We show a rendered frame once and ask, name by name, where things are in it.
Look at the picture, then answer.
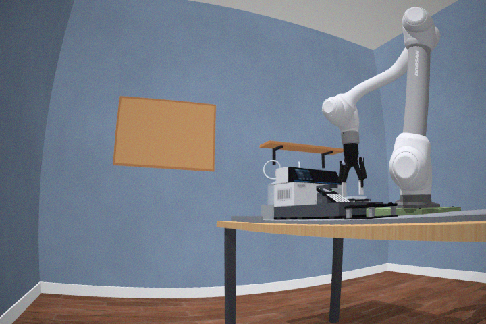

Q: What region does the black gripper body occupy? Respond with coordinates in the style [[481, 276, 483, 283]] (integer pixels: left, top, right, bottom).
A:
[[343, 143, 359, 167]]

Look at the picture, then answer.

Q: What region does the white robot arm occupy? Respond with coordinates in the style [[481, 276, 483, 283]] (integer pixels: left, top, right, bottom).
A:
[[322, 7, 441, 208]]

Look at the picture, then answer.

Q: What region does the grey l-shaped raised edge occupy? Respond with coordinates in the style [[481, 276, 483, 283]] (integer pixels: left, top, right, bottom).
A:
[[231, 216, 263, 223]]

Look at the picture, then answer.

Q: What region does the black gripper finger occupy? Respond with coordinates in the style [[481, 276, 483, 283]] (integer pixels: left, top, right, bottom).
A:
[[350, 157, 367, 195], [338, 159, 351, 196]]

